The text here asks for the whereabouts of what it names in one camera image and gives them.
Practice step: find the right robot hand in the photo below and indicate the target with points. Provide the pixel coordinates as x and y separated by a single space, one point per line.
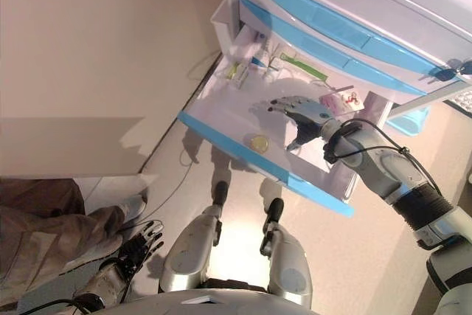
309 112

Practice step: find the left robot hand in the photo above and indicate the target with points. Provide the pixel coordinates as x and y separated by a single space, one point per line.
136 248

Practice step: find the small yellow round object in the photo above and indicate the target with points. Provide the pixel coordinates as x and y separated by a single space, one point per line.
259 143

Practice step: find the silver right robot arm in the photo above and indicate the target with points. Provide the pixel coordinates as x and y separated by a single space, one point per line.
383 167

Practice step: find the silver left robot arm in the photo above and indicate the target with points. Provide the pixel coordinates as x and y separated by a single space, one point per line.
107 282

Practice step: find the pink medicine box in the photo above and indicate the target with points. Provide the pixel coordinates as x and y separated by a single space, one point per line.
341 100

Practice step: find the grey person shoe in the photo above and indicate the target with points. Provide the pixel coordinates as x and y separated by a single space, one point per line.
92 254
132 206

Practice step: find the long green white box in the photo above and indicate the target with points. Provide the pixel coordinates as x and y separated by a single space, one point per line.
306 67

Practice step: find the small green white box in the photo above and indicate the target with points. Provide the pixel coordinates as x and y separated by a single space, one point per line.
237 74

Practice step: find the person brown trousers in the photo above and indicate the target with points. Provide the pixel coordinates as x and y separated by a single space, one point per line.
44 226

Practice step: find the waste bin blue lid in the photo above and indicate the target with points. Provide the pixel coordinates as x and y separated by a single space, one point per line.
407 121

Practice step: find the grey robot torso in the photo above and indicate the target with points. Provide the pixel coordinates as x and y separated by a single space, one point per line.
221 304

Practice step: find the white side bin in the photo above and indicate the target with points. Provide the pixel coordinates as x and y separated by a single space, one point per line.
223 23

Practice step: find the black key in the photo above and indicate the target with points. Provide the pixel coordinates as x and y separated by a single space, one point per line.
442 73

